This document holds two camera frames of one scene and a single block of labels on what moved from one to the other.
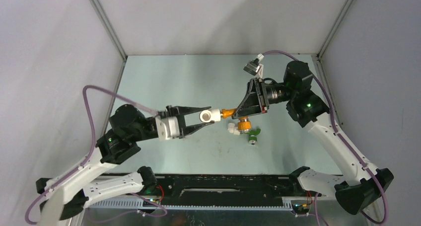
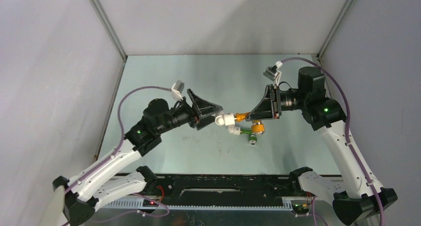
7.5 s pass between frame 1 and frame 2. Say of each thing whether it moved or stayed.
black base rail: stayed
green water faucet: stayed
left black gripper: moved
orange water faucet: moved
